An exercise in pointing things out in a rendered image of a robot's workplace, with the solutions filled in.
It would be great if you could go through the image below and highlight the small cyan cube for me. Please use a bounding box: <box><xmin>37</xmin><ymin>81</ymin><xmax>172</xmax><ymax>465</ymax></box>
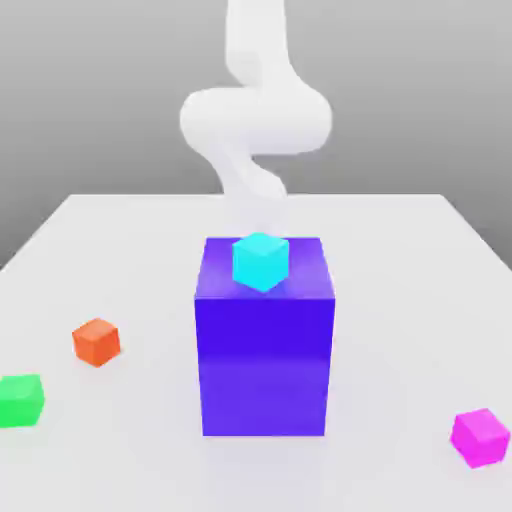
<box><xmin>231</xmin><ymin>232</ymin><xmax>291</xmax><ymax>294</ymax></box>

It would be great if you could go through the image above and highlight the small orange cube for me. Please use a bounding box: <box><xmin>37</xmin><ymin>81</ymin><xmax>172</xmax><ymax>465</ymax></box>
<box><xmin>71</xmin><ymin>317</ymin><xmax>122</xmax><ymax>368</ymax></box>

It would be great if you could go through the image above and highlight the small green cube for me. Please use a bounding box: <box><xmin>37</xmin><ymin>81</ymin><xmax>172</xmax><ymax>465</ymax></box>
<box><xmin>0</xmin><ymin>373</ymin><xmax>46</xmax><ymax>430</ymax></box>

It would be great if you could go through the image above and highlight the small magenta cube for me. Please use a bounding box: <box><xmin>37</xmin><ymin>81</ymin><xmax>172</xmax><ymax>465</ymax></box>
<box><xmin>448</xmin><ymin>407</ymin><xmax>512</xmax><ymax>470</ymax></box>

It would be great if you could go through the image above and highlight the large purple box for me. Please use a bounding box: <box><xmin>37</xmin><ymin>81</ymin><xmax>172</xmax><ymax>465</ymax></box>
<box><xmin>193</xmin><ymin>236</ymin><xmax>336</xmax><ymax>438</ymax></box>

